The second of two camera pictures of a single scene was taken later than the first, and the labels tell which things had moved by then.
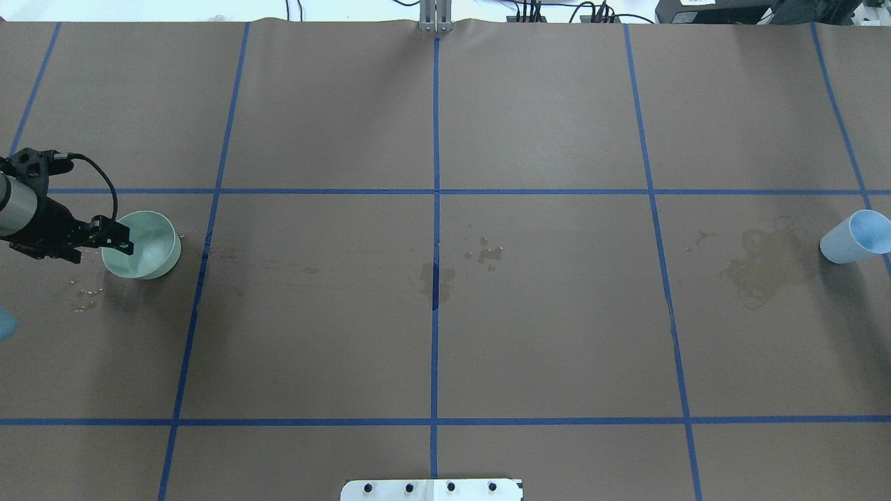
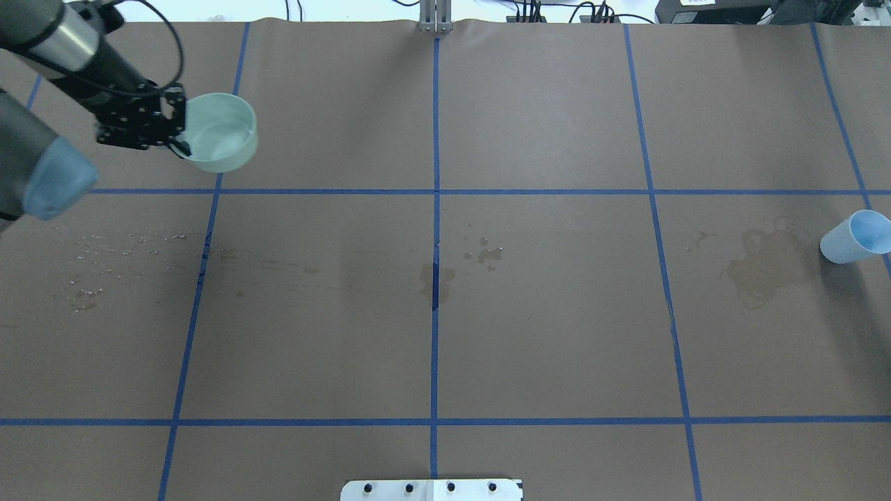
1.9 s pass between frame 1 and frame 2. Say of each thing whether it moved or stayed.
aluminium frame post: stayed
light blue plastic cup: stayed
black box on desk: stayed
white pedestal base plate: stayed
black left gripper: moved
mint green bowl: moved
